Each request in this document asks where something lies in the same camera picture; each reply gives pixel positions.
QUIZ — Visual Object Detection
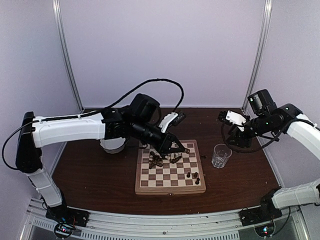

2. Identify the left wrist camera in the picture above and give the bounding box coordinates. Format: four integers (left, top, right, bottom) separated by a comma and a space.
158, 111, 186, 133

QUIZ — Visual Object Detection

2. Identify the aluminium frame post left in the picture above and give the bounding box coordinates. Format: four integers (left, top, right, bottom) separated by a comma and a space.
52, 0, 84, 112

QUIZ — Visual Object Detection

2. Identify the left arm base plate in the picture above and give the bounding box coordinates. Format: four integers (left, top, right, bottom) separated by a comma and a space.
45, 208, 90, 227

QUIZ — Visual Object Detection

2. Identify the black right camera cable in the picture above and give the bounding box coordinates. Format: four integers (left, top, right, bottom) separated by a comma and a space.
221, 119, 281, 154

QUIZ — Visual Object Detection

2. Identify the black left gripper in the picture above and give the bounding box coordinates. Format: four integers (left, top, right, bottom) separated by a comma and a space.
131, 118, 186, 155

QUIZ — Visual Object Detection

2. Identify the white round bowl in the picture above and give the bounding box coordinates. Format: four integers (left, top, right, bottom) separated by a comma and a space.
100, 137, 126, 154

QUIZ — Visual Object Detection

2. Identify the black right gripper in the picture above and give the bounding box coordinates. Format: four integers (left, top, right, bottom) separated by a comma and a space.
224, 113, 274, 148

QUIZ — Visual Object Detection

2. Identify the clear plastic cup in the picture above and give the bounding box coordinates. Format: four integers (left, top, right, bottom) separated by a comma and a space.
211, 143, 233, 169

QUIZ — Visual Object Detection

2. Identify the wooden chess board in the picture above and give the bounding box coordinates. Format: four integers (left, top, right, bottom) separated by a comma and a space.
135, 139, 206, 196

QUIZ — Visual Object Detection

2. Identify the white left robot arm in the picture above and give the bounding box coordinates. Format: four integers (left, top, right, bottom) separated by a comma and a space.
15, 93, 189, 222

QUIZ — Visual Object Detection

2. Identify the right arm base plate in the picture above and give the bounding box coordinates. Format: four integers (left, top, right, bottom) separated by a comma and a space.
238, 206, 283, 227

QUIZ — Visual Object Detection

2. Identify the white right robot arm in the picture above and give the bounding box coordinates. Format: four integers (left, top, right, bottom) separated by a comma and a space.
219, 103, 320, 221

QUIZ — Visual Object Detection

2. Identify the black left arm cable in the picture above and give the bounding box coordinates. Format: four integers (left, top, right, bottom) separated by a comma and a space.
107, 78, 185, 116

